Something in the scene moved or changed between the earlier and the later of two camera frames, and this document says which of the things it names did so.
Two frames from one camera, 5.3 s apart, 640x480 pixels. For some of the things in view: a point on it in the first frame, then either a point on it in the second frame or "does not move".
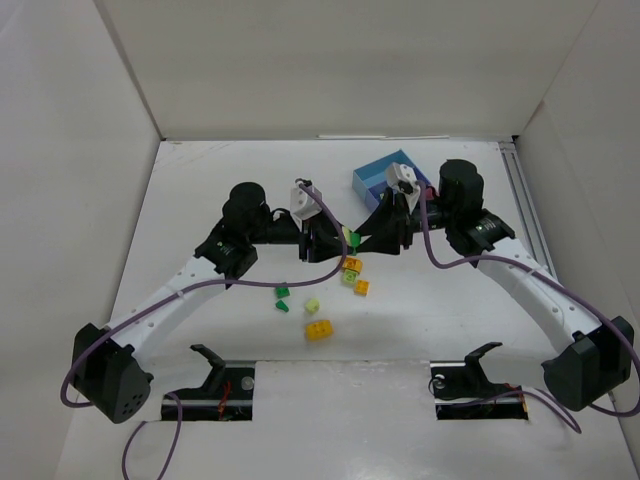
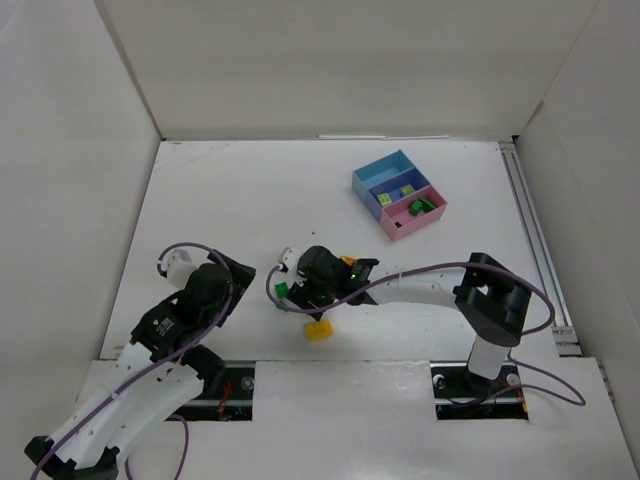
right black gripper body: x=405 y=230 -> x=304 y=293
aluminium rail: x=536 y=233 does not move
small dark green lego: x=282 y=291 does not move
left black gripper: x=305 y=240 -> x=239 y=271
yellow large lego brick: x=319 y=330 does not move
